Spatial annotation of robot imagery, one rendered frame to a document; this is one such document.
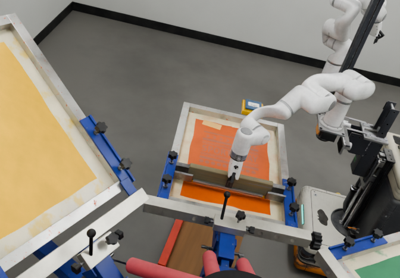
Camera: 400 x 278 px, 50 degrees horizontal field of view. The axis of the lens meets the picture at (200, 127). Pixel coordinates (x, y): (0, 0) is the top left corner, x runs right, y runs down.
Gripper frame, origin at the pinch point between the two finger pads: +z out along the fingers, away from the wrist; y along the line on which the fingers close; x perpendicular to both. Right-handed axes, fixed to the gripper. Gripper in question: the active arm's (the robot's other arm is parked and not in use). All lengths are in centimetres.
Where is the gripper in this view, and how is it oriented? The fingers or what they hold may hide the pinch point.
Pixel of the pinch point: (229, 181)
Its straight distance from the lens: 194.1
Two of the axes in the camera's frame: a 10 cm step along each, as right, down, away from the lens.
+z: -2.0, 7.9, 5.8
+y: 1.1, -5.7, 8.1
